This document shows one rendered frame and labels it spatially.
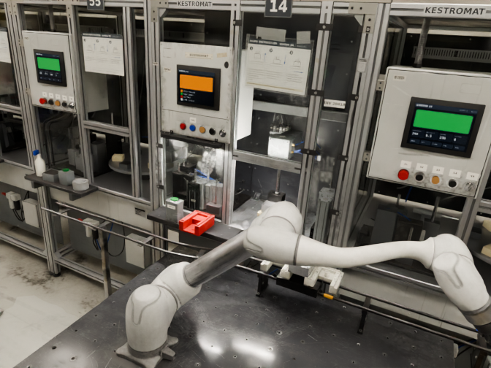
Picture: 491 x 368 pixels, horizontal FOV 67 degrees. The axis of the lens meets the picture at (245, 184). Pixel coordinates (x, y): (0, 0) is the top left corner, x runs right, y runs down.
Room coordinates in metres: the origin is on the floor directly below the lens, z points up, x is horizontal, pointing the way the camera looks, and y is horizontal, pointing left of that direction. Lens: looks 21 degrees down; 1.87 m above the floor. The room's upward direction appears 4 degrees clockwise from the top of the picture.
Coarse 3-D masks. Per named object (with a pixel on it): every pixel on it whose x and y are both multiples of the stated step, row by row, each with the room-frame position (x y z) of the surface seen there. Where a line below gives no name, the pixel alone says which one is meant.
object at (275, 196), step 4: (280, 172) 1.93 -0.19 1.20; (280, 176) 1.93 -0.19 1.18; (276, 180) 1.93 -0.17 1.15; (276, 184) 1.93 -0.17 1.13; (276, 188) 1.92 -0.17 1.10; (272, 192) 1.94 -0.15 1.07; (276, 192) 1.92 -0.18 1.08; (280, 192) 1.95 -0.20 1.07; (268, 196) 1.92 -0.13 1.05; (272, 196) 1.91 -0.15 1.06; (276, 196) 1.90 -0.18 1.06; (280, 196) 1.89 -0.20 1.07; (284, 196) 1.93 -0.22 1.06; (268, 200) 1.92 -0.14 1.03; (272, 200) 1.91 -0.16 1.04; (276, 200) 1.90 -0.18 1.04; (280, 200) 1.89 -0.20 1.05; (284, 200) 1.93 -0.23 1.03
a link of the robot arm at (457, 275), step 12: (444, 264) 0.89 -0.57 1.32; (456, 264) 0.88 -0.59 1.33; (468, 264) 0.89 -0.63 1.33; (444, 276) 0.88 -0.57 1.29; (456, 276) 0.87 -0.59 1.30; (468, 276) 0.86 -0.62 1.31; (480, 276) 0.90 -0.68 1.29; (444, 288) 0.88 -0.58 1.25; (456, 288) 0.86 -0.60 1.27; (468, 288) 0.85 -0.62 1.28; (480, 288) 0.86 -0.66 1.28; (456, 300) 0.86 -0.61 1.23; (468, 300) 0.85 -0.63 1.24; (480, 300) 0.85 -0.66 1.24
